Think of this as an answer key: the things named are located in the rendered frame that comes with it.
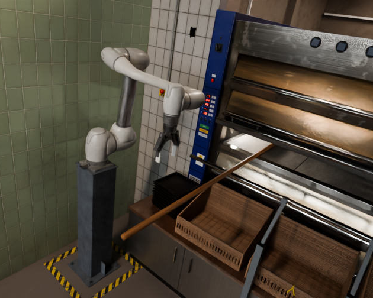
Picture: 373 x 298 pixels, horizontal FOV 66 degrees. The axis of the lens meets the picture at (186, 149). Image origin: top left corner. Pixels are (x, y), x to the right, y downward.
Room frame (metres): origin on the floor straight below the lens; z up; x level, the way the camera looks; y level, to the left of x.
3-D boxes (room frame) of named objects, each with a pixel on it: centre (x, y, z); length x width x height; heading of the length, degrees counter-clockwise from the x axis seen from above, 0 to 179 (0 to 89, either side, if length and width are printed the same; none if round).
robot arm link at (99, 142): (1.84, 0.62, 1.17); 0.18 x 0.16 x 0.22; 142
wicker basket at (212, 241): (1.80, -0.37, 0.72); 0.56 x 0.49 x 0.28; 58
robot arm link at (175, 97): (1.48, 0.10, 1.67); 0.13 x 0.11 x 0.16; 142
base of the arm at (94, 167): (1.82, 0.64, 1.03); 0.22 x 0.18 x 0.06; 144
